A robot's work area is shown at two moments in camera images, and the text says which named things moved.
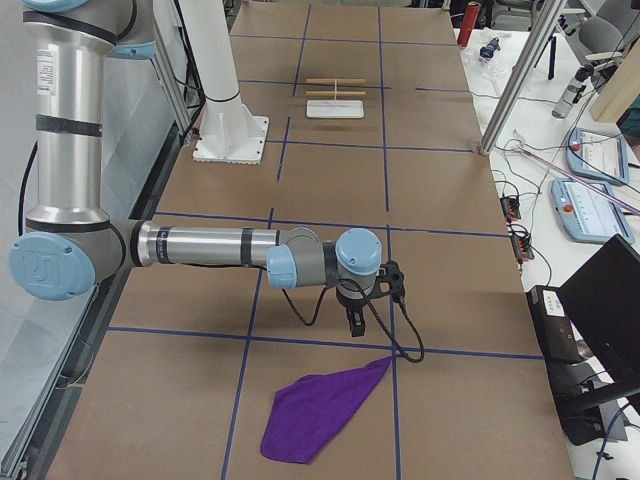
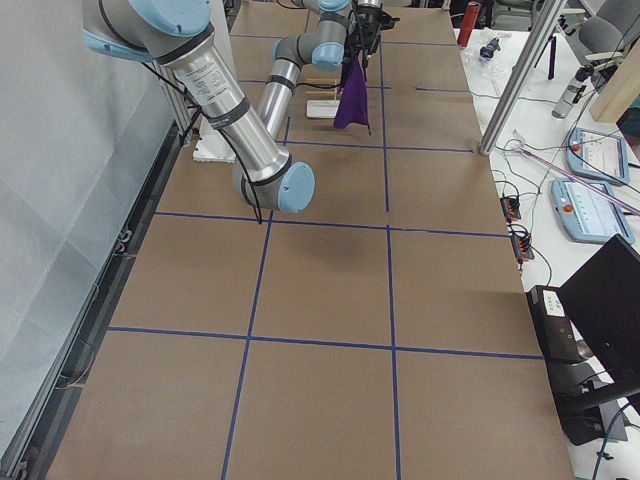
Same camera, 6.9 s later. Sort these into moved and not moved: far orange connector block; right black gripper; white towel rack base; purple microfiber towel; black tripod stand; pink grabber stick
Moved: right black gripper; purple microfiber towel
Not moved: far orange connector block; black tripod stand; white towel rack base; pink grabber stick
